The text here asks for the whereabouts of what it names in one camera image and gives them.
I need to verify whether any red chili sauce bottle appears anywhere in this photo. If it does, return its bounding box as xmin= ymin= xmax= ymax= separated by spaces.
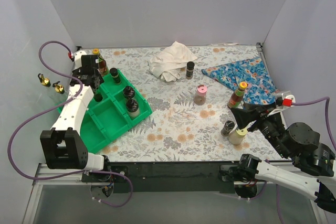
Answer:
xmin=92 ymin=48 xmax=109 ymax=77
xmin=227 ymin=81 xmax=248 ymax=109

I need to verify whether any dark round-cap bottle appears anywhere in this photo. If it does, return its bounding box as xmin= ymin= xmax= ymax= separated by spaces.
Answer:
xmin=220 ymin=120 xmax=235 ymax=136

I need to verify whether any gold-cap pepper grinder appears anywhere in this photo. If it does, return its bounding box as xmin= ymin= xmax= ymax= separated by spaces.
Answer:
xmin=109 ymin=68 xmax=121 ymax=85

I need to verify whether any clear gold-spout oil bottle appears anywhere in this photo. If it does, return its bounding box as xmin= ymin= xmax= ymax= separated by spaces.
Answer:
xmin=51 ymin=81 xmax=69 ymax=105

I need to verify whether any small black-cap spice jar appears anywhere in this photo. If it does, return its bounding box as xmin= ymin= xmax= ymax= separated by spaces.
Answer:
xmin=123 ymin=86 xmax=135 ymax=101

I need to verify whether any pink-lid spice jar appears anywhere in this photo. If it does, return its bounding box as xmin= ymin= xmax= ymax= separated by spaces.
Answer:
xmin=193 ymin=84 xmax=207 ymax=105

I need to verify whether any black-cap white powder bottle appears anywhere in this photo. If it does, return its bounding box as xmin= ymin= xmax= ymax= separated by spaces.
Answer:
xmin=126 ymin=99 xmax=140 ymax=119

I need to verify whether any black-lid seasoning shaker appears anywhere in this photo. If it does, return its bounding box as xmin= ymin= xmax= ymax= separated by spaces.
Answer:
xmin=186 ymin=61 xmax=195 ymax=79

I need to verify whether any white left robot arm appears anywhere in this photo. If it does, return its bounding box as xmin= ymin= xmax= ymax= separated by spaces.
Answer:
xmin=40 ymin=50 xmax=112 ymax=182

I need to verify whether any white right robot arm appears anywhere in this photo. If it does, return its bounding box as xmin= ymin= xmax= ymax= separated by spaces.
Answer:
xmin=231 ymin=103 xmax=335 ymax=213

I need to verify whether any yellow-lid white sauce bottle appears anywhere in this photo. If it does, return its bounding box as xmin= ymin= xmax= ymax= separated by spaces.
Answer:
xmin=228 ymin=127 xmax=248 ymax=145

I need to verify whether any blue floral cloth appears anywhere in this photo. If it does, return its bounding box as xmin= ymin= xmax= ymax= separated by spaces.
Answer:
xmin=202 ymin=57 xmax=278 ymax=105

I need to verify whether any green plastic organizer tray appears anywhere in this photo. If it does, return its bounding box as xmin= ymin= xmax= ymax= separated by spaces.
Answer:
xmin=55 ymin=68 xmax=153 ymax=154

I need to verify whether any white crumpled cloth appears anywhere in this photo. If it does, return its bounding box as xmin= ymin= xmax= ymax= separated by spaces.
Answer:
xmin=148 ymin=41 xmax=197 ymax=82

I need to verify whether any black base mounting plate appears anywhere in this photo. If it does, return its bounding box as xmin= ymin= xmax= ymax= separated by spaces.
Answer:
xmin=80 ymin=161 xmax=266 ymax=195

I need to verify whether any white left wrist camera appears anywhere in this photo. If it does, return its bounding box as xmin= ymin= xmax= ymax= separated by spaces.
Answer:
xmin=68 ymin=50 xmax=87 ymax=69

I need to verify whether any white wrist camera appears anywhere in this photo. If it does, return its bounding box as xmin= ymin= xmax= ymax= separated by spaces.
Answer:
xmin=68 ymin=50 xmax=87 ymax=69
xmin=271 ymin=91 xmax=296 ymax=114

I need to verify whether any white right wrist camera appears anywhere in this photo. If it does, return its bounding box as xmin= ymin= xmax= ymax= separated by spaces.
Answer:
xmin=271 ymin=91 xmax=296 ymax=114

